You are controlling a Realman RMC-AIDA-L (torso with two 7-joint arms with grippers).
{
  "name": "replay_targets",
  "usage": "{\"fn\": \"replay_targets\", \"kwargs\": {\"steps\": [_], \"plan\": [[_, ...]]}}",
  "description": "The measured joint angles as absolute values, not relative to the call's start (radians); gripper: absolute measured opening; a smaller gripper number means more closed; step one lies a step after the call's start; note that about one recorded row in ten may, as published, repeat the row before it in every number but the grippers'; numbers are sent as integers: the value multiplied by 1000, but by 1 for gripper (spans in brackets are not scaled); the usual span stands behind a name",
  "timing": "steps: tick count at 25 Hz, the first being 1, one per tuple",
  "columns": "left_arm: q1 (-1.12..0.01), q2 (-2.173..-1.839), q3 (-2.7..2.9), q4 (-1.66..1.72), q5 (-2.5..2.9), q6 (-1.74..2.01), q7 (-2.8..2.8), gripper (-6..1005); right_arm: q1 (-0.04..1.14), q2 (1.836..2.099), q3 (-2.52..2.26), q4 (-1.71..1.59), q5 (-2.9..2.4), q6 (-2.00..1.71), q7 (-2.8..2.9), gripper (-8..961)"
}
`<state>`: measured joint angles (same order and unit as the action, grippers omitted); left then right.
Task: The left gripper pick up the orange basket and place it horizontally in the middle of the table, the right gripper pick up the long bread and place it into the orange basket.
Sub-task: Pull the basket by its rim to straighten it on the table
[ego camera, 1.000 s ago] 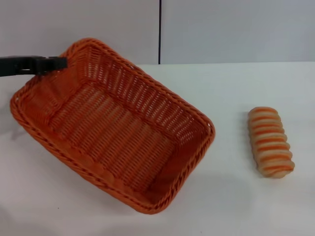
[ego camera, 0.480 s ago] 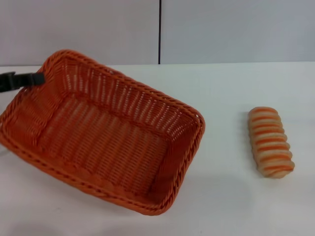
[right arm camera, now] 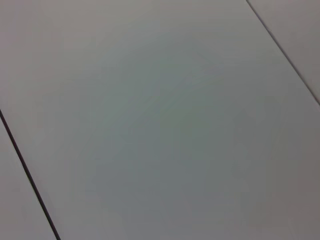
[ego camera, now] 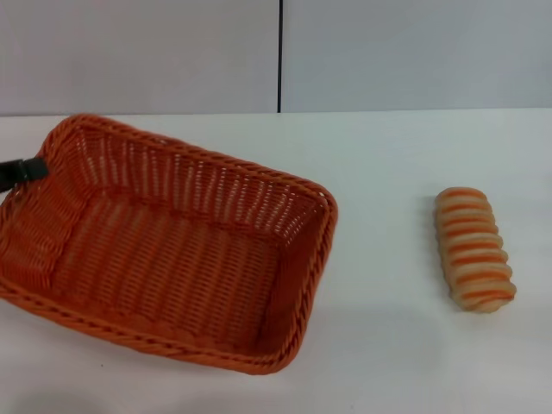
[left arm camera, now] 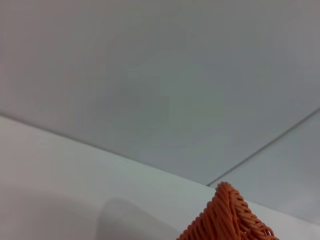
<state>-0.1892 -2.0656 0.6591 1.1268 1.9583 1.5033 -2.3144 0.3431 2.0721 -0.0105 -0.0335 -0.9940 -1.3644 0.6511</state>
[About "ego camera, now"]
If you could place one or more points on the black vertical wall strip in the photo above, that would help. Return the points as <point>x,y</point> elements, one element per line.
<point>280,56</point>

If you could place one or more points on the striped orange cream bread roll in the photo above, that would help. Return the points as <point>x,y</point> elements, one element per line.
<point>472,254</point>

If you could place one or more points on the orange woven plastic basket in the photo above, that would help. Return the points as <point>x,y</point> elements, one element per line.
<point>172,267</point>

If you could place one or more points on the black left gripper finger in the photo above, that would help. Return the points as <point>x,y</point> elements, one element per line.
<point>10,188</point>
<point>26,169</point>

